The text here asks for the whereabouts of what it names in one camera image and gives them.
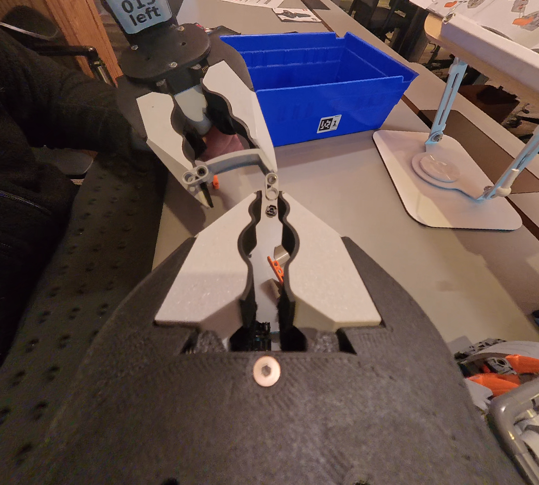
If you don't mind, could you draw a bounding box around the person's left forearm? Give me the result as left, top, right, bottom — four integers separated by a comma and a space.
0, 28, 140, 157

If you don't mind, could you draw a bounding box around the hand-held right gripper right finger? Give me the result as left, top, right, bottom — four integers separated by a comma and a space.
276, 191, 383, 353

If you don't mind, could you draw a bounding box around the tracked toy robot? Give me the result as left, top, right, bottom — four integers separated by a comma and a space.
453, 338, 539, 485

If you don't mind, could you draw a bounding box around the black dimpled foam pad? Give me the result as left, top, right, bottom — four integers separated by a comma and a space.
0, 148, 169, 485

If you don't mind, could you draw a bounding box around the grey orange block assembly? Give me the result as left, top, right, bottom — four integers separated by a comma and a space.
263, 243, 293, 296

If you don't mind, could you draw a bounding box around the printed booklet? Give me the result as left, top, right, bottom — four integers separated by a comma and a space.
273, 8, 323, 23

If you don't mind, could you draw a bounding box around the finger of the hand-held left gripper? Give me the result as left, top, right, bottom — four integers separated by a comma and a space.
136, 91, 214, 208
202, 62, 278, 176

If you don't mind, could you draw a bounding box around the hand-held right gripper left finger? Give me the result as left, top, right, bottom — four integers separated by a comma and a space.
154, 191, 262, 353

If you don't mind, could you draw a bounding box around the black toy wheel assembly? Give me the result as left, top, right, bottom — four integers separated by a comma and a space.
248, 320, 272, 351

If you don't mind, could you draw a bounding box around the blue parts bin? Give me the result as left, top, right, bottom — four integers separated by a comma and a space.
220, 31, 419, 148

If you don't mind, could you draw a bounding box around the person's left hand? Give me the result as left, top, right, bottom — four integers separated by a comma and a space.
200, 126, 246, 162

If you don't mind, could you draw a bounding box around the grey curved panel piece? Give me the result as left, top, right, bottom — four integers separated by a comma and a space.
194, 147, 274, 182

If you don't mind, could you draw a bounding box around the white book stand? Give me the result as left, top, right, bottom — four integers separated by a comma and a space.
373, 9, 539, 231

